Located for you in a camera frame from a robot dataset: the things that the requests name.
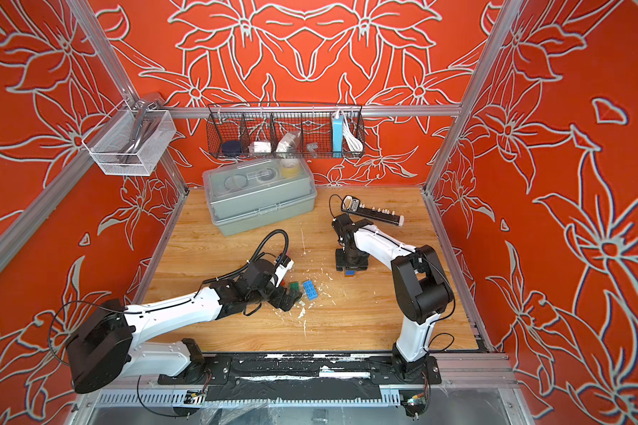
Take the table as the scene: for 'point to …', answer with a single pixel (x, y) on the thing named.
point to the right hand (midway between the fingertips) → (342, 267)
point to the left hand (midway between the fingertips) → (292, 286)
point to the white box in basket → (261, 147)
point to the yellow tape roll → (290, 168)
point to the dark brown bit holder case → (352, 204)
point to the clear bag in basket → (287, 146)
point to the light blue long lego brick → (309, 289)
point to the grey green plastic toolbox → (252, 196)
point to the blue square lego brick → (350, 273)
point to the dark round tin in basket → (231, 148)
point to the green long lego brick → (295, 285)
